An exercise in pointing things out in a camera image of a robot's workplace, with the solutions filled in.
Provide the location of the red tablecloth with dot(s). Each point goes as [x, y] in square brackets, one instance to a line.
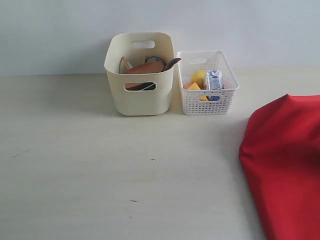
[280, 156]

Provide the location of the brown wooden spoon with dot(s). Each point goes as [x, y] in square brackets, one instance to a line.
[171, 63]

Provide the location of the blue white milk carton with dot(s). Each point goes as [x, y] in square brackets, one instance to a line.
[213, 80]

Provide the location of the yellow cheese wedge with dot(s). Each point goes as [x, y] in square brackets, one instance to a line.
[194, 86]

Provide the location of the white perforated plastic basket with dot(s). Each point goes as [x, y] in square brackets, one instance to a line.
[204, 101]

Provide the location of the yellow lemon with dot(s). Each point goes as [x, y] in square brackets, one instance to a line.
[198, 77]

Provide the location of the white ceramic bowl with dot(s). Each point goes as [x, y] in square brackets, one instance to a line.
[147, 86]

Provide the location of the brown wooden plate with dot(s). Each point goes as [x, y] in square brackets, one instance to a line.
[146, 68]

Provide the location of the brown egg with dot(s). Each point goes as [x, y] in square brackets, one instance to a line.
[187, 85]

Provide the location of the stainless steel cup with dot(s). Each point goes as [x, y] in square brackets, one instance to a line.
[152, 59]

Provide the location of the cream plastic storage bin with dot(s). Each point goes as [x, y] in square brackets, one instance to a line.
[134, 46]

